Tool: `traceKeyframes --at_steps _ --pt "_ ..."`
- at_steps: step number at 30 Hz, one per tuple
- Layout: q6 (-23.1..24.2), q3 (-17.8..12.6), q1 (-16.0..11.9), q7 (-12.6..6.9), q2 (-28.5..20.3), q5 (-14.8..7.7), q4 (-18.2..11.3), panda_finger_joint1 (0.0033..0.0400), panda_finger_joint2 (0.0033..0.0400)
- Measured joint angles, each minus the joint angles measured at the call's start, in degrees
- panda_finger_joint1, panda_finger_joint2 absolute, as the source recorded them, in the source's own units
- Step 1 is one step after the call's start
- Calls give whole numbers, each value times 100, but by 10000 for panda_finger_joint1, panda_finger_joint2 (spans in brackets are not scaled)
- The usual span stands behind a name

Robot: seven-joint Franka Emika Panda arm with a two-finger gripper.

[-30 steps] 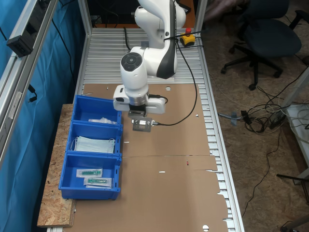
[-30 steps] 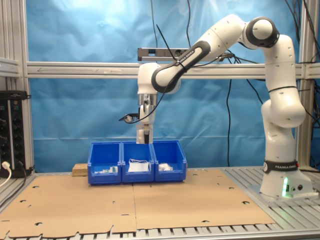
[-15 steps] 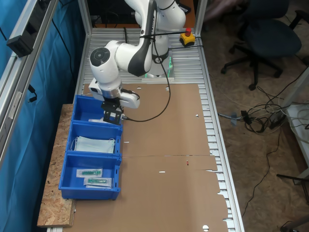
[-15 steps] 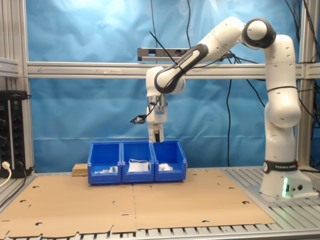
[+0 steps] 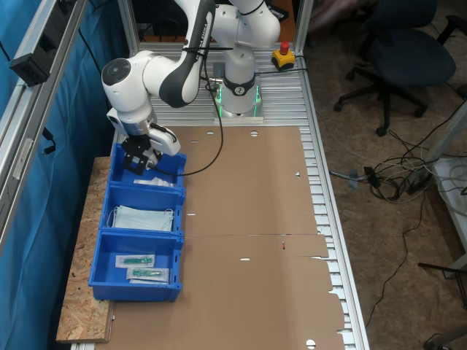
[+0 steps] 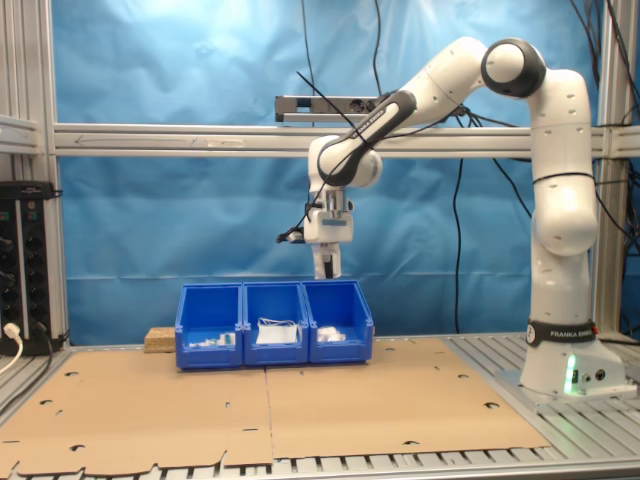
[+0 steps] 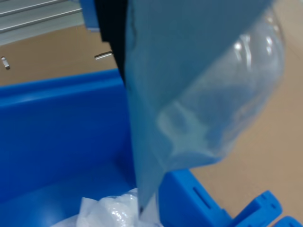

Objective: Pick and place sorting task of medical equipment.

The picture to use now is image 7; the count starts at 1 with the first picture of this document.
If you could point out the white printed packet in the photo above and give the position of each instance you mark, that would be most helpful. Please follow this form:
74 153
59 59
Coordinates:
177 71

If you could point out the blue plastic bin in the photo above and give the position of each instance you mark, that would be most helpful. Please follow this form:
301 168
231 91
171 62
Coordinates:
59 130
292 222

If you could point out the clear bagged white packet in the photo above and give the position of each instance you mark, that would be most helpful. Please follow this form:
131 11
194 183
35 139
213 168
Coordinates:
106 210

